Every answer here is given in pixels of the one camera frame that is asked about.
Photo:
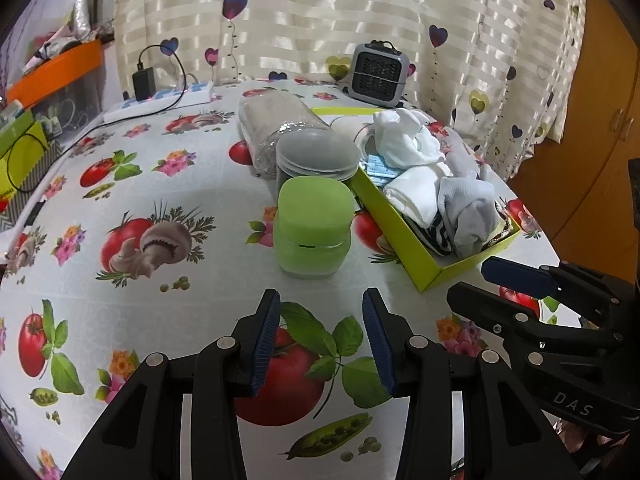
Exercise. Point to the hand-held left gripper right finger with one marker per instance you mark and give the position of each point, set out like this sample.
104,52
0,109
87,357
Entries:
377,345

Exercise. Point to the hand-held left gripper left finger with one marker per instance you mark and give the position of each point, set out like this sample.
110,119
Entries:
265,340

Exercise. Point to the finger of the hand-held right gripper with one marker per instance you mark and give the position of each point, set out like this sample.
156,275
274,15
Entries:
515,275
480,305

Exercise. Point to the light grey sock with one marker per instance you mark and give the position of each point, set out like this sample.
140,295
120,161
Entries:
470,215

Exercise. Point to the black white striped sock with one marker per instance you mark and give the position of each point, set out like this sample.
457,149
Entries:
435,240

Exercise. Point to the yellow-green cardboard box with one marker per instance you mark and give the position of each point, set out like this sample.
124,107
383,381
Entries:
400,250

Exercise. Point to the beige sock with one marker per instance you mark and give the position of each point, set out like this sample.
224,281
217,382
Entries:
420,192

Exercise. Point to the blue face mask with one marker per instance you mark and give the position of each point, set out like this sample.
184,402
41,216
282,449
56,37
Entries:
380,167

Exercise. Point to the person's right hand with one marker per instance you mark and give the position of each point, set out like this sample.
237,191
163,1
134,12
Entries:
585,442

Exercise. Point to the printed tablecloth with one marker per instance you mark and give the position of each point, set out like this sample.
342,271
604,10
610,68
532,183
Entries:
190,270

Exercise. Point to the green lidded jar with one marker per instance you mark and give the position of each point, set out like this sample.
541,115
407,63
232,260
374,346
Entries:
310,225

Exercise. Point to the brown wooden cabinet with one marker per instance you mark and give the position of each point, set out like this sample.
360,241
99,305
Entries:
590,135

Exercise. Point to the clear jar with grey lid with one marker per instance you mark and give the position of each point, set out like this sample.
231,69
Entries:
315,155

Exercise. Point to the clear plastic cylinder container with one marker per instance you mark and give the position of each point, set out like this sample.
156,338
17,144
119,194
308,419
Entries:
270,120

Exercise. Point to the small grey heater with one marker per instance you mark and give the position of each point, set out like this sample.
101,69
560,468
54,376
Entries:
380,72

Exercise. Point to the white blue power strip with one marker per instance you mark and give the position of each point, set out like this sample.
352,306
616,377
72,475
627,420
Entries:
160,100

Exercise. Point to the black charger adapter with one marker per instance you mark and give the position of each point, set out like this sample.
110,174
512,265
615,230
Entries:
144,85

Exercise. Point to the clear storage bin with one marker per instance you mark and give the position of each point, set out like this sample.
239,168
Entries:
75,105

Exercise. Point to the green gift box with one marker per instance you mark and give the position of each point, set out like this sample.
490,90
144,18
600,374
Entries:
20,160

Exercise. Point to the heart print curtain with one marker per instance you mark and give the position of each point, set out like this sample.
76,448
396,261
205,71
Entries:
325,10

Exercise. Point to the orange-lidded storage bin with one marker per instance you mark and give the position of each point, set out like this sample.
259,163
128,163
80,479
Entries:
55,72

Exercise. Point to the silver foil bag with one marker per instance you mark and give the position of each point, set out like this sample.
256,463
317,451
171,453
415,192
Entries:
84,12

